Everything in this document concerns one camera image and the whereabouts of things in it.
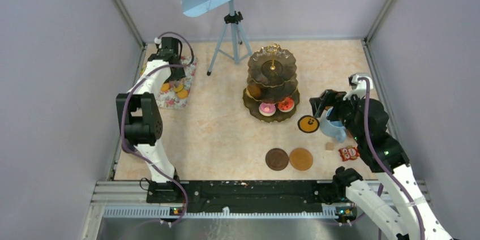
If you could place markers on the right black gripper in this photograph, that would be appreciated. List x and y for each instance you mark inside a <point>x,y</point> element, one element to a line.
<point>331,98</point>

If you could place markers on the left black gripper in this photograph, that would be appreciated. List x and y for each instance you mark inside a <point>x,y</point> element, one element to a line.
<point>179,74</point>

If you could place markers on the yellow round biscuit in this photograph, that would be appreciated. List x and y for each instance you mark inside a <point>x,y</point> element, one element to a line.
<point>178,88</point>
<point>182,94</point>
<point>165,87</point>

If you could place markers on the orange sprinkled donut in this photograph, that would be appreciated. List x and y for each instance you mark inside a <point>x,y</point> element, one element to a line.
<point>286,105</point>

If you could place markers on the pink frosted donut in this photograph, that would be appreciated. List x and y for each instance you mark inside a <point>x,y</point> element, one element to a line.
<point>267,109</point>

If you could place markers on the round golden bun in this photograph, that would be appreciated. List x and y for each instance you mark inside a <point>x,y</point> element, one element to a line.
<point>254,91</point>

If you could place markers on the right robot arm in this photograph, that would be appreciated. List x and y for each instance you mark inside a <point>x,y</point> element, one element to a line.
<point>365,118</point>

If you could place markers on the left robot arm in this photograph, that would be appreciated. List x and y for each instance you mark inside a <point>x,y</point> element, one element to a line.
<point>140,122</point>

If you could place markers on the light blue mug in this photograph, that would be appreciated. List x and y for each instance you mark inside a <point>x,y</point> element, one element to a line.
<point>333,129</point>

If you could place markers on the black orange round coaster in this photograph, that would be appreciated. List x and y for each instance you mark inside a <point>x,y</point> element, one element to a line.
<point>308,124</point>

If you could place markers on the small wooden cube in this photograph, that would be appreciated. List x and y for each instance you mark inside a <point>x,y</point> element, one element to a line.
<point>329,146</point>

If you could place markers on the floral serving tray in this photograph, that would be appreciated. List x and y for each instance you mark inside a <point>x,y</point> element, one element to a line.
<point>174,95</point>

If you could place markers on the red snack packet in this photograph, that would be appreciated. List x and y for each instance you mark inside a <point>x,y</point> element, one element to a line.
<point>349,153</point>

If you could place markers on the light brown round coaster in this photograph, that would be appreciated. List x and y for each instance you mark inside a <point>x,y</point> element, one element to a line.
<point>301,159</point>

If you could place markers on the three-tier glass cake stand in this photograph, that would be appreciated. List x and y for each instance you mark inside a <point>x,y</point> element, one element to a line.
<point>273,70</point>

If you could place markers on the blue tripod stand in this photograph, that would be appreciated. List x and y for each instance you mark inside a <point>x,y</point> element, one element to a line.
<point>240,44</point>

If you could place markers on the dark brown round coaster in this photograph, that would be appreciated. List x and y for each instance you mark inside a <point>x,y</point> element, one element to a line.
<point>277,159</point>

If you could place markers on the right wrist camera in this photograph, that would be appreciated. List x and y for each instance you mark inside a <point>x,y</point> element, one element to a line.
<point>360,83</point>

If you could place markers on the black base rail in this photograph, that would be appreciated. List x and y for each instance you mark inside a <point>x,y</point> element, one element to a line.
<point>224,199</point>

